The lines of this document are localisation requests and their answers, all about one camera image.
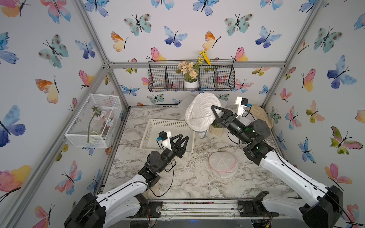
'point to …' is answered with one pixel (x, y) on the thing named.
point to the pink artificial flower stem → (96, 111)
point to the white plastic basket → (153, 126)
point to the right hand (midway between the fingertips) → (213, 107)
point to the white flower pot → (194, 84)
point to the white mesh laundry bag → (224, 165)
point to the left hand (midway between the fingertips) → (185, 136)
